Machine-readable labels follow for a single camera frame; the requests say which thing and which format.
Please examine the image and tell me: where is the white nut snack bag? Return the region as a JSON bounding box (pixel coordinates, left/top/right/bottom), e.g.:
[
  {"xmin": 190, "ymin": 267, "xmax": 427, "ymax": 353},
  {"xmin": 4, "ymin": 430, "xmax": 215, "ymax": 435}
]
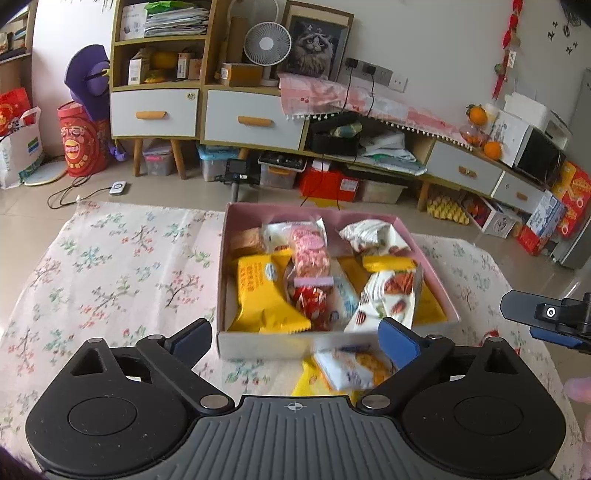
[{"xmin": 345, "ymin": 266, "xmax": 424, "ymax": 333}]

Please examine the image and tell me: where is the small red snack packet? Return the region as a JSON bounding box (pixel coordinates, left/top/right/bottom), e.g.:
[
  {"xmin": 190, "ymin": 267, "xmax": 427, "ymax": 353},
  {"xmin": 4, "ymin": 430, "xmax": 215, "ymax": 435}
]
[{"xmin": 480, "ymin": 329, "xmax": 500, "ymax": 344}]

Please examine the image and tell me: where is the white blue bread packet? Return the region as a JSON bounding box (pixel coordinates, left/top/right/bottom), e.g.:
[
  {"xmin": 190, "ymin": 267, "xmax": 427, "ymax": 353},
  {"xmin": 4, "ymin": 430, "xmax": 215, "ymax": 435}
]
[{"xmin": 328, "ymin": 260, "xmax": 359, "ymax": 331}]

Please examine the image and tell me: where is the large yellow snack bag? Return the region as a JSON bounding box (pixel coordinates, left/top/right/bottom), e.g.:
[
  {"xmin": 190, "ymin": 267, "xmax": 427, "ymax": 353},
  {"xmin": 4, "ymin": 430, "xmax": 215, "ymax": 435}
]
[{"xmin": 339, "ymin": 256, "xmax": 446, "ymax": 332}]

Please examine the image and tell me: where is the orange-yellow snack bag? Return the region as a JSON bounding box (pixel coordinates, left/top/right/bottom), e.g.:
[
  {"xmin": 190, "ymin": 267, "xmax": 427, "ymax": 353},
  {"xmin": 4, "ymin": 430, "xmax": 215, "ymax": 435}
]
[{"xmin": 228, "ymin": 249, "xmax": 311, "ymax": 334}]

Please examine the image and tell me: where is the red candy packet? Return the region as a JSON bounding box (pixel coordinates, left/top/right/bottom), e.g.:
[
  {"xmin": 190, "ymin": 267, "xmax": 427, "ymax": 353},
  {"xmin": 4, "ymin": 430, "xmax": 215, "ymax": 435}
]
[{"xmin": 290, "ymin": 286, "xmax": 331, "ymax": 331}]

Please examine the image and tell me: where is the white green-logo snack bag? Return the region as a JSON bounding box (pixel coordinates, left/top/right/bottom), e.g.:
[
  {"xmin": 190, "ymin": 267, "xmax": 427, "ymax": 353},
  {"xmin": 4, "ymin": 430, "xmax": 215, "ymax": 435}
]
[{"xmin": 339, "ymin": 219, "xmax": 410, "ymax": 256}]

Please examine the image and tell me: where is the pink rice cracker packet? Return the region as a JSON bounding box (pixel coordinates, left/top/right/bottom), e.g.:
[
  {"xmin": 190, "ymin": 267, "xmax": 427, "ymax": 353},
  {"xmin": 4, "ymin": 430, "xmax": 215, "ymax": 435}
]
[{"xmin": 287, "ymin": 219, "xmax": 331, "ymax": 279}]

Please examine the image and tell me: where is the small yellow chip bag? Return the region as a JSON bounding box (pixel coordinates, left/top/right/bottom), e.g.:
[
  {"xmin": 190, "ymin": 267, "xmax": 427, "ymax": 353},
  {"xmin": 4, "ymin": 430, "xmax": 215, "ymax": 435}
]
[{"xmin": 291, "ymin": 358, "xmax": 363, "ymax": 404}]

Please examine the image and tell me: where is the gloved right hand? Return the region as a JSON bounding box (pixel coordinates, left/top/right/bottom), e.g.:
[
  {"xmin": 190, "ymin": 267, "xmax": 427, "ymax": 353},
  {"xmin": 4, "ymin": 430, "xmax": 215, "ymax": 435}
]
[{"xmin": 563, "ymin": 376, "xmax": 591, "ymax": 480}]

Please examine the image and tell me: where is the floral tablecloth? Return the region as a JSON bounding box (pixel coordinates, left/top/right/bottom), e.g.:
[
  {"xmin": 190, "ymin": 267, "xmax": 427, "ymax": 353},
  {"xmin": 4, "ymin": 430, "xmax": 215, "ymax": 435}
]
[{"xmin": 1, "ymin": 202, "xmax": 583, "ymax": 479}]

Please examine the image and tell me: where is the pink cardboard box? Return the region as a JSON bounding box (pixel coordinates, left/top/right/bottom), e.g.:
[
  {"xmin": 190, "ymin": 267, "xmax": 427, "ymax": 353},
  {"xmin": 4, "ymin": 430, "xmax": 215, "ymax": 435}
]
[{"xmin": 216, "ymin": 203, "xmax": 460, "ymax": 360}]

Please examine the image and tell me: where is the yellow egg tray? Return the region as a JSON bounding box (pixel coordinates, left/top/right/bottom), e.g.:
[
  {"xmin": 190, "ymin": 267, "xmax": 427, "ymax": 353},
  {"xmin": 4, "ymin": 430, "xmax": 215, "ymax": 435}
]
[{"xmin": 427, "ymin": 195, "xmax": 470, "ymax": 225}]

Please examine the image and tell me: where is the black microwave oven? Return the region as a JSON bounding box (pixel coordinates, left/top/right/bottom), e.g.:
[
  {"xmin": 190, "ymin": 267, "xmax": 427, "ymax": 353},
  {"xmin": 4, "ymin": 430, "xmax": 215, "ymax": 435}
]
[{"xmin": 513, "ymin": 126, "xmax": 565, "ymax": 187}]

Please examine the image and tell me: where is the red shoe box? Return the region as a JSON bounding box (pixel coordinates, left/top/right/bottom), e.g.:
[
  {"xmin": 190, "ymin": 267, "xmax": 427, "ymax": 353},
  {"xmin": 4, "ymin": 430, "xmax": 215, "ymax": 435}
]
[{"xmin": 297, "ymin": 168, "xmax": 360, "ymax": 202}]

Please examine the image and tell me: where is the orange fruit lower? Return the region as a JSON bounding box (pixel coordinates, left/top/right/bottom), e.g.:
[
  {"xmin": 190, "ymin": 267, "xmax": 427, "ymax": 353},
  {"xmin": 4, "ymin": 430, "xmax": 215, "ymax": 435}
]
[{"xmin": 482, "ymin": 141, "xmax": 503, "ymax": 161}]

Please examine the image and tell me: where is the orange fruit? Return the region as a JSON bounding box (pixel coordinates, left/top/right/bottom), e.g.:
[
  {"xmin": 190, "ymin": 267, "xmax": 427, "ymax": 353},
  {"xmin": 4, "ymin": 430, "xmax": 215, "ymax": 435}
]
[
  {"xmin": 482, "ymin": 141, "xmax": 503, "ymax": 161},
  {"xmin": 466, "ymin": 104, "xmax": 488, "ymax": 127}
]

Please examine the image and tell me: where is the red cylindrical gift box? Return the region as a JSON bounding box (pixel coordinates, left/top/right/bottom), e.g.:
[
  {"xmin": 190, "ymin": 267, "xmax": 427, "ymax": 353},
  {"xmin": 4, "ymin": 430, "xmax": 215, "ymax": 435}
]
[{"xmin": 57, "ymin": 101, "xmax": 110, "ymax": 178}]

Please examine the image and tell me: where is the white shopping bag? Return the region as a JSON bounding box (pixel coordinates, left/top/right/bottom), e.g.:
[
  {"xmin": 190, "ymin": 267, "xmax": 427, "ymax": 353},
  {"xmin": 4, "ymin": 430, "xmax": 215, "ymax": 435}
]
[{"xmin": 0, "ymin": 87, "xmax": 44, "ymax": 190}]

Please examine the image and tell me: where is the wooden white TV cabinet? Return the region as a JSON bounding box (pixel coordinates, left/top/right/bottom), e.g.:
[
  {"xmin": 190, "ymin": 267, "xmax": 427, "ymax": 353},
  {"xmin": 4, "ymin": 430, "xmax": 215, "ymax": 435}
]
[{"xmin": 110, "ymin": 1, "xmax": 544, "ymax": 213}]

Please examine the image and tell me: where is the pink floral cloth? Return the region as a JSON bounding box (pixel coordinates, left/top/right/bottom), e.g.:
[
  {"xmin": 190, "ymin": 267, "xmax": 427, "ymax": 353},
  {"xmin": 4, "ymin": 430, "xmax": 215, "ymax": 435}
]
[{"xmin": 279, "ymin": 73, "xmax": 474, "ymax": 151}]

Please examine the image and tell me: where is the purple plush toy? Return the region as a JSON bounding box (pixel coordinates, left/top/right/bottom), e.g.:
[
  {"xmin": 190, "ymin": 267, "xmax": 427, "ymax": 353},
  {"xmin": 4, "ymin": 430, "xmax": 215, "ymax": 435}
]
[{"xmin": 64, "ymin": 44, "xmax": 126, "ymax": 162}]

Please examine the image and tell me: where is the white desk fan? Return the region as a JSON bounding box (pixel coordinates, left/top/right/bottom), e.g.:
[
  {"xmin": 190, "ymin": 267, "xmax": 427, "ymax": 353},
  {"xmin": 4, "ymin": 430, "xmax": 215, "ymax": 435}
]
[{"xmin": 243, "ymin": 22, "xmax": 293, "ymax": 87}]

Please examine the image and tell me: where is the framed cat picture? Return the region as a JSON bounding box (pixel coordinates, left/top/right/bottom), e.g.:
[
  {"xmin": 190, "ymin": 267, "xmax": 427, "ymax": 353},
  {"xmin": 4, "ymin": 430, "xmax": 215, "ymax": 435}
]
[{"xmin": 280, "ymin": 1, "xmax": 355, "ymax": 81}]

